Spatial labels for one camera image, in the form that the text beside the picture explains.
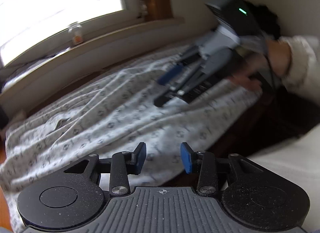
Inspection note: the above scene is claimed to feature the white patterned pajama garment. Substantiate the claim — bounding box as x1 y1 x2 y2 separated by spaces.
1 41 260 232

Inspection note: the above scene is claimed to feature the right forearm beige sleeve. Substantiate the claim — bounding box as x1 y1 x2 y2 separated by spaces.
280 36 320 105

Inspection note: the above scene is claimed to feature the black clothes pile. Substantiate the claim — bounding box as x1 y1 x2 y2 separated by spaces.
242 1 281 40

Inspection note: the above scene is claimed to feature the person's right hand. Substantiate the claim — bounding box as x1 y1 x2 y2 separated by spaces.
227 40 292 91

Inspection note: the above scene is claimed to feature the black laptop bag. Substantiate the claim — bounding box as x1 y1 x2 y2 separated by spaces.
208 86 319 158

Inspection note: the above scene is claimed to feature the glass jar orange label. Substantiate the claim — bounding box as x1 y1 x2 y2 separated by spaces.
68 22 84 46

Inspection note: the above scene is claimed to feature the clear plastic bag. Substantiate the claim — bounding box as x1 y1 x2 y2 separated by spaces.
1 48 69 83

